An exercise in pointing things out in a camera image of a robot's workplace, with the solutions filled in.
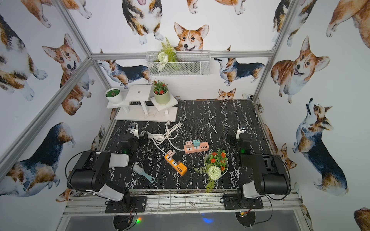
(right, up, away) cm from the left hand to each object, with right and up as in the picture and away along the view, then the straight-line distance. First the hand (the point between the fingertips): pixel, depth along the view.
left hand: (140, 129), depth 94 cm
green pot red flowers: (+14, +23, -2) cm, 27 cm away
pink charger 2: (+32, -9, -6) cm, 34 cm away
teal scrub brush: (+2, -23, -9) cm, 25 cm away
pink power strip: (+42, -11, -2) cm, 43 cm away
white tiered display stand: (-11, +16, +25) cm, 32 cm away
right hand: (+62, -1, -2) cm, 62 cm away
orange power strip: (+25, -20, -10) cm, 34 cm away
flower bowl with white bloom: (+46, -16, -22) cm, 54 cm away
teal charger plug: (+37, -8, -4) cm, 38 cm away
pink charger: (+21, -13, -9) cm, 27 cm away
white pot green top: (-17, +22, -1) cm, 27 cm away
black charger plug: (+25, -17, -6) cm, 30 cm away
